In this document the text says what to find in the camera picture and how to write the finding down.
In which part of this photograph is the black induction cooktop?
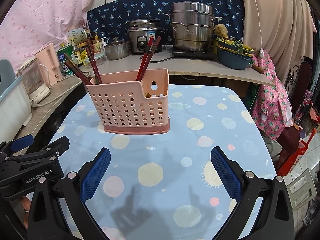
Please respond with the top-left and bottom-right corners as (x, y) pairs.
(172, 47), (217, 60)

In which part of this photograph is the pink perforated utensil basket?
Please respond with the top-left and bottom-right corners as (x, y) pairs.
(87, 69), (170, 135)

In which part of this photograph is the beige curtain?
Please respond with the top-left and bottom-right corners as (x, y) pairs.
(243, 0), (315, 81)

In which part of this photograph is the blue dotted tablecloth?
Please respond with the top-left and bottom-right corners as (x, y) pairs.
(54, 85), (276, 239)

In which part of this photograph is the dark red chopstick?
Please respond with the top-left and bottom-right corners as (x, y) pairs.
(86, 37), (103, 84)
(86, 46), (102, 84)

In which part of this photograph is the pink dotted cloth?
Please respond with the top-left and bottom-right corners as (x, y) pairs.
(1, 0), (92, 72)

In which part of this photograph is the navy floral cloth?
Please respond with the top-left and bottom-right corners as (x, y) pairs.
(87, 0), (245, 44)

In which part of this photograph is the yellow sauce bottle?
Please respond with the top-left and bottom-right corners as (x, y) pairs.
(93, 33), (103, 53)

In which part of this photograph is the white dish rack box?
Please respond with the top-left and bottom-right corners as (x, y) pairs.
(0, 58), (33, 143)

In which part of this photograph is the steel rice cooker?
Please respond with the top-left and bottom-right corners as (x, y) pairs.
(128, 18), (162, 54)

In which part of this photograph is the pink electric kettle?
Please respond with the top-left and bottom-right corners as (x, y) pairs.
(35, 43), (63, 87)

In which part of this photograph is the bright red wavy chopstick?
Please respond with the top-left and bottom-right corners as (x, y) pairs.
(140, 36), (161, 82)

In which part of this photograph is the red plastic stool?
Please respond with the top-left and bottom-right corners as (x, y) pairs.
(275, 127), (317, 177)

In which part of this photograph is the pink pineapple apron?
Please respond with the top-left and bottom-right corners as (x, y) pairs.
(251, 50), (293, 141)

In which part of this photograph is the stacked steel steamer pot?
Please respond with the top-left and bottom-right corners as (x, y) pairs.
(166, 1), (223, 51)

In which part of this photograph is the maroon wavy chopstick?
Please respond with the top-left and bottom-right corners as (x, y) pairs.
(65, 60), (92, 85)

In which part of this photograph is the brown chopstick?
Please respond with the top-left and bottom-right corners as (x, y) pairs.
(64, 53), (92, 85)

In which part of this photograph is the left hand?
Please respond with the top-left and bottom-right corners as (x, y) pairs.
(21, 196), (31, 229)

